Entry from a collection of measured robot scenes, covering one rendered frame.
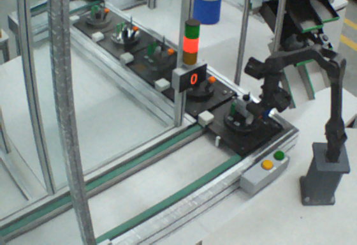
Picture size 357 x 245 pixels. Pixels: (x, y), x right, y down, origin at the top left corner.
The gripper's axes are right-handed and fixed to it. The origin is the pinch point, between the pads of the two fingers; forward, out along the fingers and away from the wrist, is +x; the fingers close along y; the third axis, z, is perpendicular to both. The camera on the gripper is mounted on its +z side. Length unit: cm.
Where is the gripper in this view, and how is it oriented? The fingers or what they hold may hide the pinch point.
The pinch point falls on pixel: (265, 111)
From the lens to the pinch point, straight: 172.4
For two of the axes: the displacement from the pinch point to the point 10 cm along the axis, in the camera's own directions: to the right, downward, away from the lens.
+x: -0.5, 7.7, 6.4
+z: 6.6, 5.1, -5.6
